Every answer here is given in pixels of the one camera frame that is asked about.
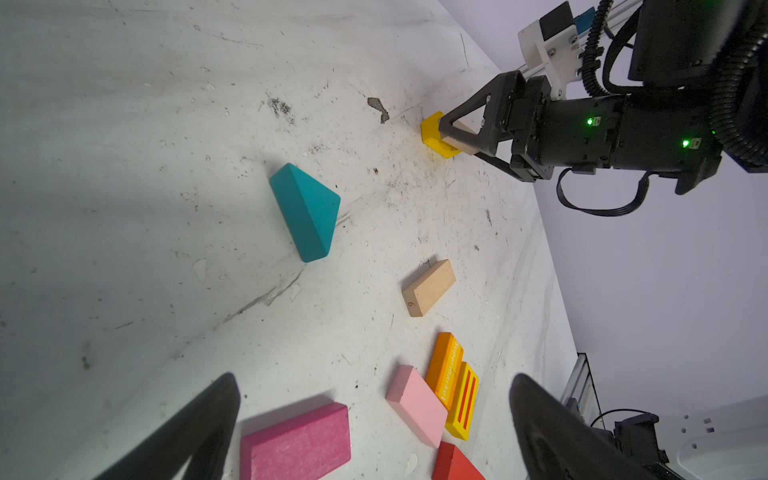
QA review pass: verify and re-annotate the aluminium front rail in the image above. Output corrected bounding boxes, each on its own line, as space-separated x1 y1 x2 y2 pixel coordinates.
560 353 602 425

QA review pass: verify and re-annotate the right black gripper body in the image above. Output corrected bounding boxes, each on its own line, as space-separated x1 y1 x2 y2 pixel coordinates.
508 76 626 182

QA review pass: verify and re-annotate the yellow red striped block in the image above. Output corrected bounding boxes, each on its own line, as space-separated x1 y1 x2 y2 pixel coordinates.
445 362 480 441

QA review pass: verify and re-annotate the orange ridged wood block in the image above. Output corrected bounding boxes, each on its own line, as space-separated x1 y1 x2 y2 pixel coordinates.
426 332 464 409

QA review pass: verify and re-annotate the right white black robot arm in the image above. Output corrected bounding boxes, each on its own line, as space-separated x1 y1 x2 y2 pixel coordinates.
438 1 767 194

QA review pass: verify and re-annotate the teal triangular wood block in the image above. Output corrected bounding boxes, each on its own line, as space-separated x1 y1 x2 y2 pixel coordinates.
269 163 341 263

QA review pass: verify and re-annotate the pink wood block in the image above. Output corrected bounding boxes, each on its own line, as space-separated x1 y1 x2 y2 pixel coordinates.
386 364 448 449

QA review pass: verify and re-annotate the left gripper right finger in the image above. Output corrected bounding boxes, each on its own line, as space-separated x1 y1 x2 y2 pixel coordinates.
509 373 654 479

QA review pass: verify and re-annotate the red wood block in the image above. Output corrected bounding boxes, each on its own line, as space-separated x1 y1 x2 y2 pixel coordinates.
431 441 485 480

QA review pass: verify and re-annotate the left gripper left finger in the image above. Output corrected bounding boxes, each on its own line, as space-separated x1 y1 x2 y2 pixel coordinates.
98 372 241 479

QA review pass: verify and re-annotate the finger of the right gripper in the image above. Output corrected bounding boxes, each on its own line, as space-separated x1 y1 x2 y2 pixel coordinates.
479 152 531 182
439 71 525 156

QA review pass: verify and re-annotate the magenta wood block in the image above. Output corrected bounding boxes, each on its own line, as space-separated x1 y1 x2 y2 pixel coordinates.
239 403 351 479

